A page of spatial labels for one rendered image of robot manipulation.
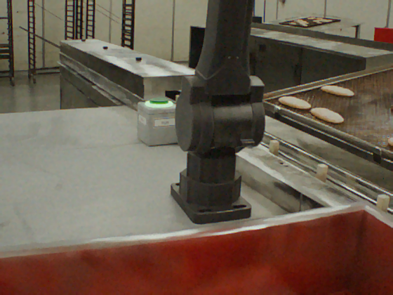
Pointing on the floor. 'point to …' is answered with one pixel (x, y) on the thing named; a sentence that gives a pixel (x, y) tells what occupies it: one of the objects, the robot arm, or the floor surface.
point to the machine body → (83, 91)
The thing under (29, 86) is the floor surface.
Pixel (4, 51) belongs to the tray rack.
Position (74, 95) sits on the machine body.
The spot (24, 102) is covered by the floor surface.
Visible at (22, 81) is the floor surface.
